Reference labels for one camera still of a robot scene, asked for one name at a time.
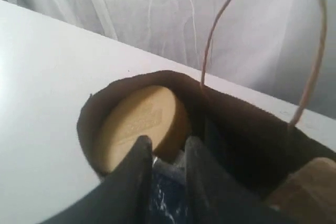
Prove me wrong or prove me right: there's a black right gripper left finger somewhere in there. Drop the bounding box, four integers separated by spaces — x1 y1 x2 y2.
44 136 152 223

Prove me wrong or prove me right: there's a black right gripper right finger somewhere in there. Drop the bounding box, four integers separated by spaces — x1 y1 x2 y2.
185 136 294 223

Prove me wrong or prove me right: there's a noodle packet blue and white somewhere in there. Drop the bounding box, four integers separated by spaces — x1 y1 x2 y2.
149 151 193 223

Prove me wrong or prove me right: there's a clear jar with gold lid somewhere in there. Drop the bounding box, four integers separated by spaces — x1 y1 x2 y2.
92 86 191 173

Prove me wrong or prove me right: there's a brown kraft coffee pouch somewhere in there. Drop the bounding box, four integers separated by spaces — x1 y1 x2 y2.
266 157 335 222

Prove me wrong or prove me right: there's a brown paper shopping bag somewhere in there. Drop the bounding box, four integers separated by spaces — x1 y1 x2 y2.
77 0 335 223

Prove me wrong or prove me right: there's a white background curtain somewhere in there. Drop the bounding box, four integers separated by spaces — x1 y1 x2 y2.
0 0 336 119

